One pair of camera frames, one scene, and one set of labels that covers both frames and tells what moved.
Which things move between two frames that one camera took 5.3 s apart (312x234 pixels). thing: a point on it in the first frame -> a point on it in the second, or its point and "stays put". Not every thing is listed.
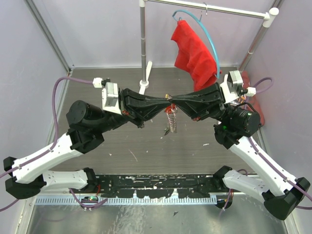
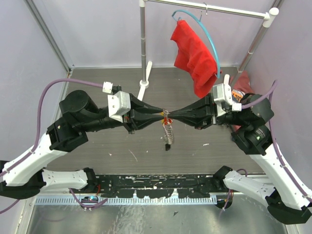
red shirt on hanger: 195,57 stays put
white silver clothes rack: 269,17 stays put
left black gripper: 138,108 -> 134,120
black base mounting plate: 156,185 stays put
